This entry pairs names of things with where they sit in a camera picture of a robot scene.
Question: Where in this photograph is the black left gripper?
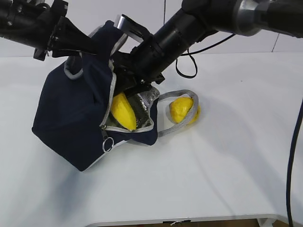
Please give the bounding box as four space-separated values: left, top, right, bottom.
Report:
34 0 100 61

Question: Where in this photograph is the navy insulated lunch bag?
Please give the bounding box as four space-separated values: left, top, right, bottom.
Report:
31 20 199 173

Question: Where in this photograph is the yellow lemon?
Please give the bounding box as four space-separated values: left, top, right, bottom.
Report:
169 97 194 123

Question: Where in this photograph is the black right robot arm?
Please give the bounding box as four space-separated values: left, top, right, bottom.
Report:
112 0 303 95

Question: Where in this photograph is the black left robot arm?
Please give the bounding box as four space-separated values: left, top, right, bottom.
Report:
0 0 100 61

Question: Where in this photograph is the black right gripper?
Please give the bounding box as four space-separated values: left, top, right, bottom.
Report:
111 51 165 97

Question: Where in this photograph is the yellow banana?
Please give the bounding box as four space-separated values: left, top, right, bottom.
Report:
111 92 136 131

